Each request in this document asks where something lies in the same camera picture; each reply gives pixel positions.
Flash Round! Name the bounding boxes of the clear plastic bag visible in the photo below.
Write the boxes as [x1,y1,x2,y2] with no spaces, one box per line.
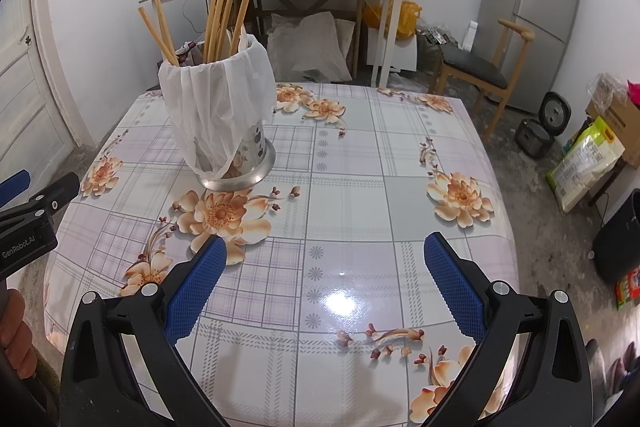
[587,73,631,110]

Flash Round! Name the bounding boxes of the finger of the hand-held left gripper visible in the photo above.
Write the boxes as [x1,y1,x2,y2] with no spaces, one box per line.
[27,172,82,214]
[0,171,32,208]

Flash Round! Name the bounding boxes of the white sack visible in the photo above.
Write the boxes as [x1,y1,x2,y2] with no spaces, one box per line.
[267,12,353,82]

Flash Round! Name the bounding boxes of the wooden chair with dark seat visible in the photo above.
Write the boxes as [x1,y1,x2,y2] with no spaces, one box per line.
[431,18,537,140]

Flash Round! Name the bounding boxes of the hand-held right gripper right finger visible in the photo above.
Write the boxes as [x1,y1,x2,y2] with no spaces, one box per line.
[423,232,593,427]

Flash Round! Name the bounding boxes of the steel utensil holder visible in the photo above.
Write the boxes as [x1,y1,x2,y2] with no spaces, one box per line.
[192,117,277,192]

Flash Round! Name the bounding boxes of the black bin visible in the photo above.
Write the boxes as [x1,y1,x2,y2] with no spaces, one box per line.
[591,189,640,285]

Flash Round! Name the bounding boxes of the yellow plastic bag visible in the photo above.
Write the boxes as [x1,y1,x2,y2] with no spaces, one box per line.
[362,1,423,40]

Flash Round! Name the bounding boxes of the black rice cooker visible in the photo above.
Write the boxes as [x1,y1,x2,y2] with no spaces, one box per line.
[515,92,572,158]

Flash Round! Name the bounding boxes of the white door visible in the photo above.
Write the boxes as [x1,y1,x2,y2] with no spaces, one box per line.
[0,0,96,188]

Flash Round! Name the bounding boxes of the grey refrigerator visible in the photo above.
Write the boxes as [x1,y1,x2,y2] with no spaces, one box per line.
[474,0,584,114]

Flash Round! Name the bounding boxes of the white cabinet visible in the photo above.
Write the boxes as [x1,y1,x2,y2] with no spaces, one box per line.
[367,27,418,72]

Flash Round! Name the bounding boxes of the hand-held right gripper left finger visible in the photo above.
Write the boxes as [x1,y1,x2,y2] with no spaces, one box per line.
[59,234,231,427]

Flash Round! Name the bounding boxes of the person's left hand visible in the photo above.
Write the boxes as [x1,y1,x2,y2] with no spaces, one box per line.
[0,289,38,380]

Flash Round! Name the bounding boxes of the bag-lined metal holder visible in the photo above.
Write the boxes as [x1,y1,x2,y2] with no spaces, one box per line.
[158,34,277,182]

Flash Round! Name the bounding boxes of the cardboard box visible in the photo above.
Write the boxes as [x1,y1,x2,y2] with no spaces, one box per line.
[585,99,640,168]

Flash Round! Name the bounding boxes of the yellow-green rice bag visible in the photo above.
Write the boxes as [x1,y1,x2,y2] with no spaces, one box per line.
[545,116,626,214]

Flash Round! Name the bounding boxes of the red packet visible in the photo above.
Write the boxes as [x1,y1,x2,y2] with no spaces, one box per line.
[615,268,640,312]

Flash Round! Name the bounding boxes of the dark bag of packets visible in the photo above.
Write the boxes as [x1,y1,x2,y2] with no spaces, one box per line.
[417,26,453,72]

